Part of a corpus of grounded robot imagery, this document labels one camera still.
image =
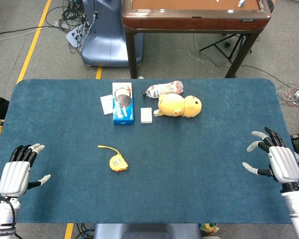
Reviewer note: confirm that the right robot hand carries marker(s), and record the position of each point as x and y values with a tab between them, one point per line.
282	161

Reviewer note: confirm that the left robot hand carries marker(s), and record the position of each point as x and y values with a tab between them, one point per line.
13	175

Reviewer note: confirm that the yellow tape measure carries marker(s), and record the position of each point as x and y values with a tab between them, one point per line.
118	163

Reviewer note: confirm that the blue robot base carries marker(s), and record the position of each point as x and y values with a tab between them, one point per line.
107	32

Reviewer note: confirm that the colourful toy under table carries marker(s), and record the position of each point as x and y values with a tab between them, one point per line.
209	228

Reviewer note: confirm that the white card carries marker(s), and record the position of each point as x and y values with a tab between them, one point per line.
106	104

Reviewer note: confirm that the yellow plush toy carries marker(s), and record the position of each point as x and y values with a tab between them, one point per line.
179	105

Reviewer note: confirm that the black tripod stand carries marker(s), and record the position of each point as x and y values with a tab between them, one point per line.
226	46

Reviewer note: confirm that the blue cookie box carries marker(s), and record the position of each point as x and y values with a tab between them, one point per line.
122	103

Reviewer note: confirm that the blue table mat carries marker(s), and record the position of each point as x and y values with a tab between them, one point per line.
149	179

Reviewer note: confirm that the clear plastic bottle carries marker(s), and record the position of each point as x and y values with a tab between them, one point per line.
164	90

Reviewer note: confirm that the small white box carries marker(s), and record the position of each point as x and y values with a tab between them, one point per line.
146	115

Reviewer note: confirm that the blue grey robot torso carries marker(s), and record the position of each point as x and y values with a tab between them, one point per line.
147	231

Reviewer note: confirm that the grey white power strip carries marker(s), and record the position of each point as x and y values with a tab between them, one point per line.
74	36

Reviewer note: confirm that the small blue white object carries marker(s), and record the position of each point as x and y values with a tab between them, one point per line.
241	3

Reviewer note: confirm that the brown wooden table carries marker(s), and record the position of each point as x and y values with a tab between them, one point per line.
194	17

